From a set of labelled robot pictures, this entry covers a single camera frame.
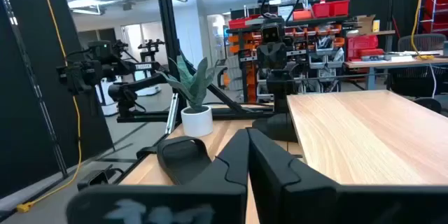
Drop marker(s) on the red tool case stack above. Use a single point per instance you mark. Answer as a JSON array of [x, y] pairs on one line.
[[362, 43]]

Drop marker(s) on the green plant in white pot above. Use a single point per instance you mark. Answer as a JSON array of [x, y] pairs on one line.
[[196, 122]]

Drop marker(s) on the black rack with orange bins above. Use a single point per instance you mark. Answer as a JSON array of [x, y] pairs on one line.
[[304, 42]]

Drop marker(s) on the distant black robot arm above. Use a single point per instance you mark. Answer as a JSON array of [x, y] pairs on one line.
[[151, 47]]

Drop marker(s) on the grey mesh office chair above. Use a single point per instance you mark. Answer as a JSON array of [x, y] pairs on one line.
[[420, 42]]

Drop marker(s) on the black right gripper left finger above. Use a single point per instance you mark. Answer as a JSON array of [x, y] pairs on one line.
[[217, 203]]

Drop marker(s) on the small yellow box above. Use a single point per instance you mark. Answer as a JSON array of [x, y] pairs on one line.
[[376, 25]]

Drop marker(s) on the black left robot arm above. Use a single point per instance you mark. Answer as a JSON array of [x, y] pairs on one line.
[[281, 87]]

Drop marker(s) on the wooden office desk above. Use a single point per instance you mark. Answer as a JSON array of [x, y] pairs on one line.
[[385, 63]]

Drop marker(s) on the brown cardboard box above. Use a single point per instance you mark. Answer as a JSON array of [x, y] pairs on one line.
[[365, 24]]

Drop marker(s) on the white machine base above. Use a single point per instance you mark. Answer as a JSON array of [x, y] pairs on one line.
[[106, 101]]

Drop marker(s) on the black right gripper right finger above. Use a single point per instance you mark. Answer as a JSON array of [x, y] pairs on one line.
[[315, 203]]

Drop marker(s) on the silver aluminium bar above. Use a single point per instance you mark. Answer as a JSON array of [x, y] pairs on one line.
[[172, 112]]

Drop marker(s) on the black office chair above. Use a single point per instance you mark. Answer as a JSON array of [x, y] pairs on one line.
[[413, 80]]

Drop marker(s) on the metal cart with red bins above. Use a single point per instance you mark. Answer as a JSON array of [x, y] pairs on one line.
[[437, 7]]

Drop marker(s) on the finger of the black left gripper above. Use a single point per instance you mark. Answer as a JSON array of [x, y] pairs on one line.
[[276, 59], [269, 59]]

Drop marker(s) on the black metal table frame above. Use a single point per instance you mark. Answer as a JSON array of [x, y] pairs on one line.
[[168, 24]]

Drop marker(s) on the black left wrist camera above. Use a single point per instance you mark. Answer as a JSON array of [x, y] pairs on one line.
[[272, 33]]

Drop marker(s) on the black room divider panel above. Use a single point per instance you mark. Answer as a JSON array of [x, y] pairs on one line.
[[21, 129]]

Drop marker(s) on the red plastic storage bin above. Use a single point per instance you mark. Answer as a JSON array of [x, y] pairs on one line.
[[339, 8], [241, 23], [321, 10], [302, 14]]

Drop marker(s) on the black table edge clamp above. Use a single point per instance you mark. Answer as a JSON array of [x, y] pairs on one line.
[[147, 152]]

